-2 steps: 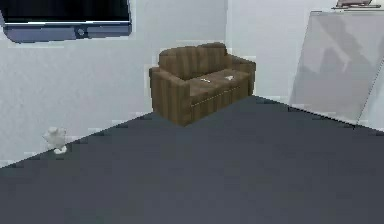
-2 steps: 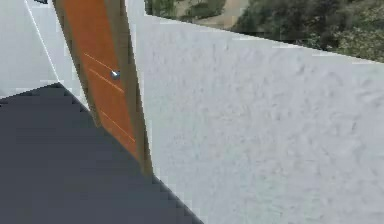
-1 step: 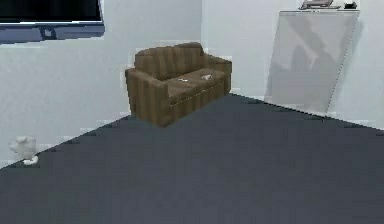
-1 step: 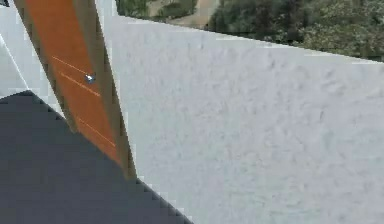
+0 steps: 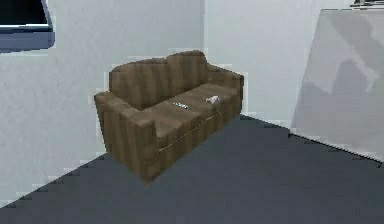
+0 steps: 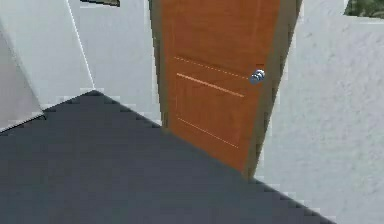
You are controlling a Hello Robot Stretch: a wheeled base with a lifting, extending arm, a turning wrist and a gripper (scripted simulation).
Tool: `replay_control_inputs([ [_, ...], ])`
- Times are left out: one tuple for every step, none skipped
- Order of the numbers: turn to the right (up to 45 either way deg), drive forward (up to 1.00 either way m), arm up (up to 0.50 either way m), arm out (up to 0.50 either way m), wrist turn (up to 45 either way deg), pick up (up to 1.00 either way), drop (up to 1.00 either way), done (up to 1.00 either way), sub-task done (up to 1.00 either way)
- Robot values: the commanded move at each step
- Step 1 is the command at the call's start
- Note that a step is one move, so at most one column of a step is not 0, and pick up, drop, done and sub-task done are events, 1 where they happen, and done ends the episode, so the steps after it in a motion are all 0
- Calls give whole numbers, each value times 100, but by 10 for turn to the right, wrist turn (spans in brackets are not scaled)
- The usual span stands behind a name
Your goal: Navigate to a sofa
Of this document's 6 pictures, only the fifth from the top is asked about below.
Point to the dark window with pale frame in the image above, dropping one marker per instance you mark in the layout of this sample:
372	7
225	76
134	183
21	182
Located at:
23	20

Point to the pale grey room door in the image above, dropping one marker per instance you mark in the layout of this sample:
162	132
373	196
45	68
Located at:
343	83

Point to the small grey remote control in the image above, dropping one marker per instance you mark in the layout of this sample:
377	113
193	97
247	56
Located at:
180	105

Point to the brown striped sofa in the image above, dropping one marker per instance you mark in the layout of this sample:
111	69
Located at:
150	113

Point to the small white crumpled object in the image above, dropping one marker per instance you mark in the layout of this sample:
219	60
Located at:
212	99

